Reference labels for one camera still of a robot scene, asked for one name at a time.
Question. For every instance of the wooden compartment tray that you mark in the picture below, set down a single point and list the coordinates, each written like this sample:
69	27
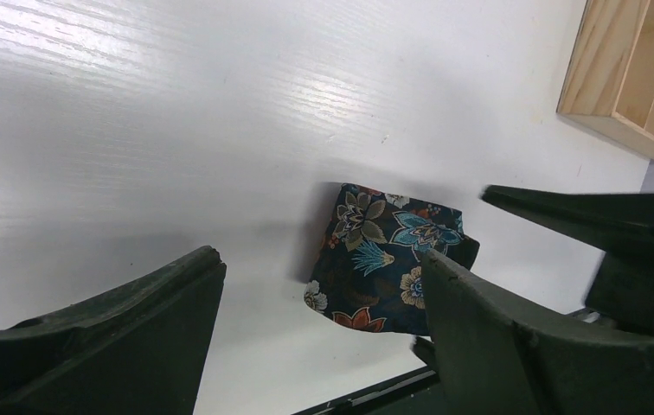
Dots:
609	85

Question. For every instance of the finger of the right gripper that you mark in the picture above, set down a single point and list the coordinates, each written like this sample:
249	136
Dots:
620	225

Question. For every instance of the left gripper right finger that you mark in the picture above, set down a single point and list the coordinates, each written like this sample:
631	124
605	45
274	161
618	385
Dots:
498	353

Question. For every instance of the dark floral tie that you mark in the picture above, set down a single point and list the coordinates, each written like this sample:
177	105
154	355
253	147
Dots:
367	275

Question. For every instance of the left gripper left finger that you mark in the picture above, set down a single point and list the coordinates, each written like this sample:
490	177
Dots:
139	348

